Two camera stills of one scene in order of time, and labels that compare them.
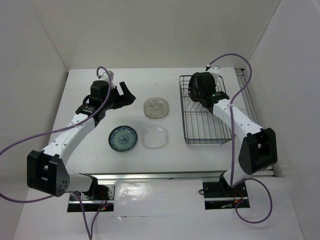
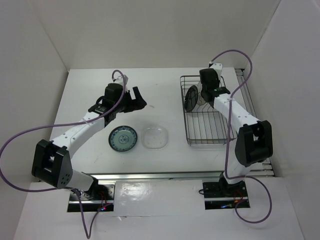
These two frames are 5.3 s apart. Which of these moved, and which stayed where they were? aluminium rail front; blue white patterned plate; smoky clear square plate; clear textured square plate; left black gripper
Moved: left black gripper; smoky clear square plate
Stayed: aluminium rail front; blue white patterned plate; clear textured square plate
